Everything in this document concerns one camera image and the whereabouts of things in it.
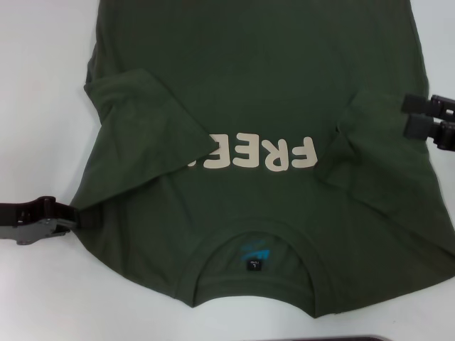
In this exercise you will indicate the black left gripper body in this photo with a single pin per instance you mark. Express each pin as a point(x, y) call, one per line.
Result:
point(28, 216)

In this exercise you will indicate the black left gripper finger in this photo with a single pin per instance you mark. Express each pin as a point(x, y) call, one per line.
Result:
point(62, 229)
point(64, 215)

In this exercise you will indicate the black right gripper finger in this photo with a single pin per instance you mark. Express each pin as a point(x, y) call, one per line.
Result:
point(419, 126)
point(414, 103)

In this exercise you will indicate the dark green FREE t-shirt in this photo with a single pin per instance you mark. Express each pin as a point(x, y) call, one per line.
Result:
point(249, 64)

